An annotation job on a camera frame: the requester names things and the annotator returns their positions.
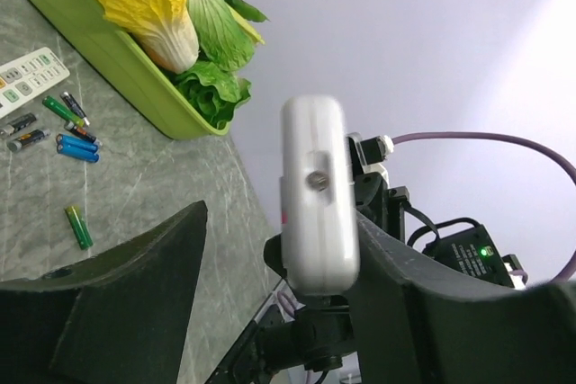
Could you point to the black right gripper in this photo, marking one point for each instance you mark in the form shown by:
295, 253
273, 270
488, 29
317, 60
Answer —
385, 207

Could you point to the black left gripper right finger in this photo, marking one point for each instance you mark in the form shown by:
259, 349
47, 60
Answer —
417, 321

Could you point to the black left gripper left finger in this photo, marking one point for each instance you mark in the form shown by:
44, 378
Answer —
118, 317

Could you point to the white remote control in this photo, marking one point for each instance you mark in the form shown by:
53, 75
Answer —
320, 247

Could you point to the green battery apart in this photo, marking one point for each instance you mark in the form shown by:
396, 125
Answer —
79, 227

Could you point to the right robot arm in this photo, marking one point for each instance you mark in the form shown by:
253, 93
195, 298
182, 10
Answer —
461, 244

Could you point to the small white button remote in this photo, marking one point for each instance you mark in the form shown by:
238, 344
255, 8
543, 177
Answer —
28, 77

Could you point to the blue battery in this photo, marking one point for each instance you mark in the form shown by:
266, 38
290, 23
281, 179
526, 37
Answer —
78, 153
66, 140

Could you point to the black orange battery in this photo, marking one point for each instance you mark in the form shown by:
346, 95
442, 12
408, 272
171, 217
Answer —
28, 139

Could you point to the green lettuce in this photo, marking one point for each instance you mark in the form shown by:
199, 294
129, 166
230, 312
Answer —
214, 93

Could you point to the green napa cabbage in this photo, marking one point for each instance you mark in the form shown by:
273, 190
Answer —
220, 36

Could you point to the green plastic tray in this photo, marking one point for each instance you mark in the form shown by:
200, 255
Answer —
125, 66

